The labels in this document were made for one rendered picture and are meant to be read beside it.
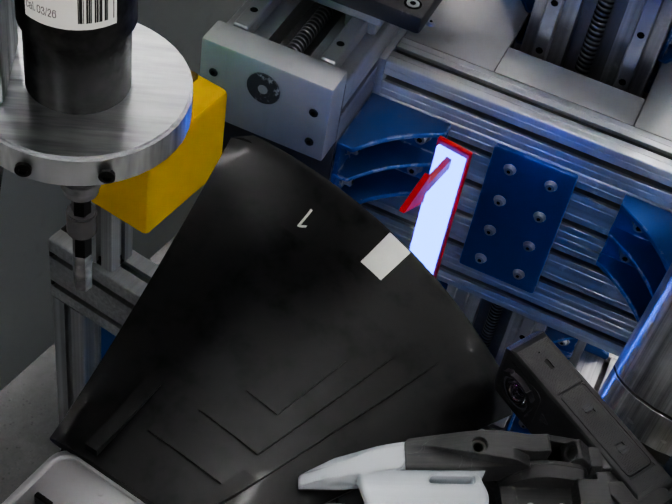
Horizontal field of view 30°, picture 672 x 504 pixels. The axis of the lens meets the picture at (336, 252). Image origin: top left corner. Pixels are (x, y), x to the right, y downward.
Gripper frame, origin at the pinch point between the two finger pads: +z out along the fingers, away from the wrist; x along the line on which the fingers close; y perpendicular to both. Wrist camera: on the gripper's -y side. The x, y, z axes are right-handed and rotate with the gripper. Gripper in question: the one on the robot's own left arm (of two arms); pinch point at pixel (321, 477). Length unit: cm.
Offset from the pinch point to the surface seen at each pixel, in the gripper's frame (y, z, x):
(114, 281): -36, 13, 36
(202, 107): -38.0, 6.2, 14.7
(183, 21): -111, 8, 77
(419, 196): -20.0, -7.0, 1.8
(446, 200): -22.6, -9.7, 5.3
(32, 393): -74, 30, 126
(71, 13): 2.2, 11.1, -33.3
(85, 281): 2.2, 11.1, -20.2
